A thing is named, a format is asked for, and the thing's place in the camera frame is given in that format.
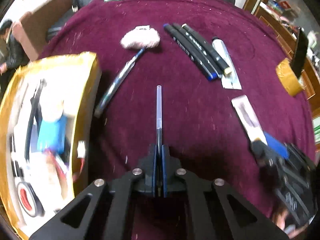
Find pink white packet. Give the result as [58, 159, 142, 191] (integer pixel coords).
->
[231, 95, 267, 145]

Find clear thin pen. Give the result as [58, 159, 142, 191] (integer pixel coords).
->
[156, 85, 162, 154]

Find black marker yellow cap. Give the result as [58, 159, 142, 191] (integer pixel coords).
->
[182, 23, 232, 76]

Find black marker blue cap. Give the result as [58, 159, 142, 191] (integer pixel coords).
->
[163, 24, 218, 81]

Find blue rectangular box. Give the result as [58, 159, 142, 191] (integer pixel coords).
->
[37, 115, 67, 154]

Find person's right hand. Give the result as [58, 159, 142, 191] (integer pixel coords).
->
[271, 209, 309, 239]

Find yellow tape roll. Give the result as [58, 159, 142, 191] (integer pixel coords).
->
[276, 58, 304, 97]

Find white cylinder tube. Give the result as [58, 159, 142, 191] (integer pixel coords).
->
[212, 37, 242, 90]

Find maroon table cloth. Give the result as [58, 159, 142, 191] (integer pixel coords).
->
[41, 0, 315, 228]

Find black marker grey cap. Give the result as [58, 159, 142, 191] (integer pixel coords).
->
[172, 23, 223, 79]

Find blue ballpoint pen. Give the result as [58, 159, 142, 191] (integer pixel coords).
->
[94, 48, 145, 118]

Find gold rimmed storage tray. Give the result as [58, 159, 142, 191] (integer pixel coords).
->
[1, 51, 101, 239]

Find pink fluffy pompom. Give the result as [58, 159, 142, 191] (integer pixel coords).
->
[120, 25, 160, 49]

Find wooden shelf unit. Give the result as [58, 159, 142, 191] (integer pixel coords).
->
[242, 0, 319, 118]

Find seated person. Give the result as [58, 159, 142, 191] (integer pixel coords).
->
[1, 20, 29, 92]

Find brown armchair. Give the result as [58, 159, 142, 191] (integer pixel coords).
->
[12, 0, 73, 61]

